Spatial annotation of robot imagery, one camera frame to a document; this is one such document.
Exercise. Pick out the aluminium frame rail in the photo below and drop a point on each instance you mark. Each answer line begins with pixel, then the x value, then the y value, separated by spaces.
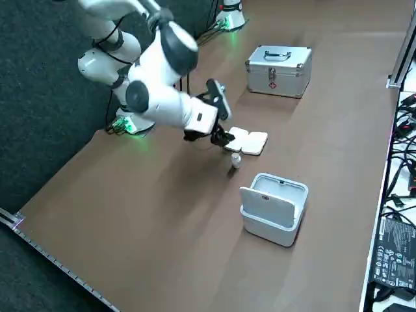
pixel 401 55

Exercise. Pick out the small white medicine bottle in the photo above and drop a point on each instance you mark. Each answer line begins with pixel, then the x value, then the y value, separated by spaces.
pixel 236 162

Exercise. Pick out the aluminium table edge strip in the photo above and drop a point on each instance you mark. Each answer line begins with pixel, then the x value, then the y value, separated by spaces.
pixel 65 266

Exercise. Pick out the silver aluminium medicine case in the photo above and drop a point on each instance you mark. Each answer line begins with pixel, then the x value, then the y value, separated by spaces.
pixel 279 81

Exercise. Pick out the white open pill box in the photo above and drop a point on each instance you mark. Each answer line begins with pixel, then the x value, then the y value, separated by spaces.
pixel 253 143

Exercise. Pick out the white bin with lid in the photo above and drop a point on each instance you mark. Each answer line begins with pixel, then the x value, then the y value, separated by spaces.
pixel 269 227

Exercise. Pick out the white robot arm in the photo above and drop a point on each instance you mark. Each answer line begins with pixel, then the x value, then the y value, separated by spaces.
pixel 232 19
pixel 156 65

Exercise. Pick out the black power adapter with label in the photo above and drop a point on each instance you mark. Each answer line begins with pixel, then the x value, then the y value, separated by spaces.
pixel 393 253

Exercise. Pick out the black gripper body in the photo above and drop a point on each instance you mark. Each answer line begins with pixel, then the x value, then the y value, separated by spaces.
pixel 195 135

